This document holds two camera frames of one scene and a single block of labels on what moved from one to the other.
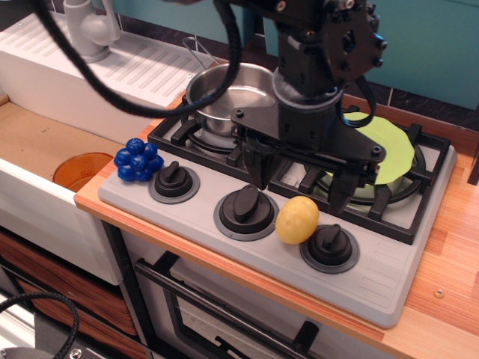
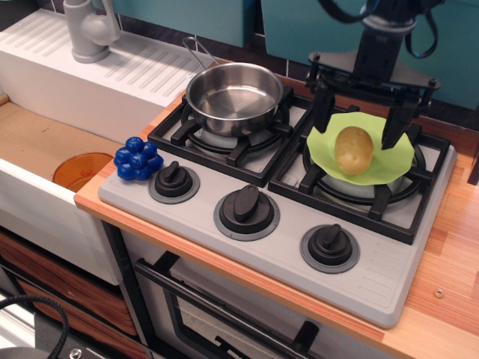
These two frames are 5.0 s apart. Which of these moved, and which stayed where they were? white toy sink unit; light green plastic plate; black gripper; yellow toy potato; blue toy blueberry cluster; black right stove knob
Moved: yellow toy potato; black gripper
Stayed: white toy sink unit; black right stove knob; light green plastic plate; blue toy blueberry cluster
